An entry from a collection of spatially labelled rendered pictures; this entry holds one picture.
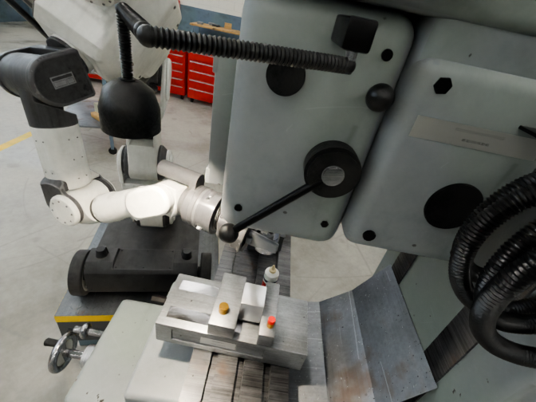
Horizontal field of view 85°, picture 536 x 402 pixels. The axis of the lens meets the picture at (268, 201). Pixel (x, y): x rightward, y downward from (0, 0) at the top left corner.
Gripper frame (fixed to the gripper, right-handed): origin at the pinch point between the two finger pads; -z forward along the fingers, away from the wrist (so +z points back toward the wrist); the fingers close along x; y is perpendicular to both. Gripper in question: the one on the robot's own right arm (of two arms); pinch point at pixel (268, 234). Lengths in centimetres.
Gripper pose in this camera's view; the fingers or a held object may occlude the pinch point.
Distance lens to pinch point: 58.7
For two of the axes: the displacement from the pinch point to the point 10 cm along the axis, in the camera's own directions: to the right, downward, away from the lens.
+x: 3.7, -4.6, 8.1
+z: -9.1, -3.6, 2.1
